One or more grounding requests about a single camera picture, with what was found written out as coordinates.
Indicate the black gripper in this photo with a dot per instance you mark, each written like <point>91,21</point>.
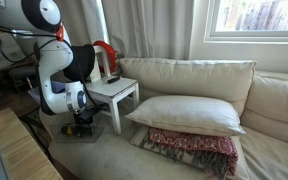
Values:
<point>85,116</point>

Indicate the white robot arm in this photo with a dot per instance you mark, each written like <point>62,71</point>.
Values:
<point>50,56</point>

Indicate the small white wooden chair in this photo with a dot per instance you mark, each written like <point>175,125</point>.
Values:
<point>114,91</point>

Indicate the black remote control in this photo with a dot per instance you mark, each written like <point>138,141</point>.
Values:
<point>113,80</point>

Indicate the cream sofa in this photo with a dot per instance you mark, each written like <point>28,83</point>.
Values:
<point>117,160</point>

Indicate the blue plastic bin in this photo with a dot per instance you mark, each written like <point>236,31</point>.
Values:
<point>34,96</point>

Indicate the black hat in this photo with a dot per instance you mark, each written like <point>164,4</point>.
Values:
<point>82,60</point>

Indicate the light wooden table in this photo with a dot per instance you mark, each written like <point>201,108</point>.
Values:
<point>20,150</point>

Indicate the white paper bag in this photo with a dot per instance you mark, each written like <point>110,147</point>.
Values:
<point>7,53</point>

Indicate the cream loose pillow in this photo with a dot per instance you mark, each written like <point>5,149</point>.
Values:
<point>187,115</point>

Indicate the white curtain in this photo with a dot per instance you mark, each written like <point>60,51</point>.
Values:
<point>144,26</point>

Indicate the cream sofa back cushion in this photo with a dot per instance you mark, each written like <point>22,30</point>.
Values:
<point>277,103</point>
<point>190,78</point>

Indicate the red patterned fringed throw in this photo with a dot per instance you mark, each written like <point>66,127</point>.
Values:
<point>197,143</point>

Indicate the white framed window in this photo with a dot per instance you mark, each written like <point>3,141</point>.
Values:
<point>257,20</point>

